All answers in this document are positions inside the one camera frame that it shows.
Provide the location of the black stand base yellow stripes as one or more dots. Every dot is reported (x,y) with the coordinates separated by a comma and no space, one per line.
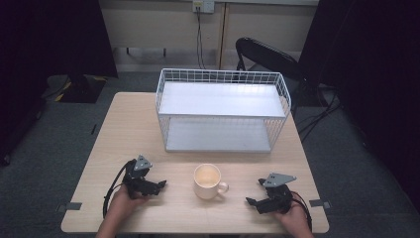
(81,87)

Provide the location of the grey table edge bracket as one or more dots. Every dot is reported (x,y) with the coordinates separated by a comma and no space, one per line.
(319,203)
(70,206)

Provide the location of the person's left hand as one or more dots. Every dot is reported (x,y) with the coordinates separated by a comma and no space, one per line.
(127,200)

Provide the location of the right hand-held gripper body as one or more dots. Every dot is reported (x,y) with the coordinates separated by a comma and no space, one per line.
(279,195)

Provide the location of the black office chair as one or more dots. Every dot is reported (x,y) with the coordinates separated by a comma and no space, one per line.
(267,58)

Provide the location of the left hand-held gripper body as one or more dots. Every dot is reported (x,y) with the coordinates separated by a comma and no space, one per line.
(136,178)

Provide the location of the white wall socket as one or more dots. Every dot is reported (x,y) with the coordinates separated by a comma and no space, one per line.
(203,6)

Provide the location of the person's right hand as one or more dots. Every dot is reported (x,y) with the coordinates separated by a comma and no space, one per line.
(294,216)

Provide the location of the black curtain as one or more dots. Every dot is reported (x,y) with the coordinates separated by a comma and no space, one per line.
(49,39)
(369,66)

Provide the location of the small black floor object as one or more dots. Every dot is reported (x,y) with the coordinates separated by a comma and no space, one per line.
(94,129)

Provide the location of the white cup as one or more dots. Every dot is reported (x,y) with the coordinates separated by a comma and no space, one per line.
(207,181)

